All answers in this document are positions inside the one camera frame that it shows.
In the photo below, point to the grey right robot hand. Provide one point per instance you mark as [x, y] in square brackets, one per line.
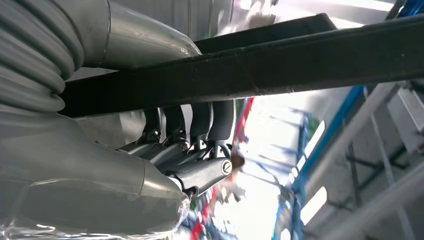
[66, 182]

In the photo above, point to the blue metal shelf rack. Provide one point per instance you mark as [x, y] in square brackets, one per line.
[331, 132]

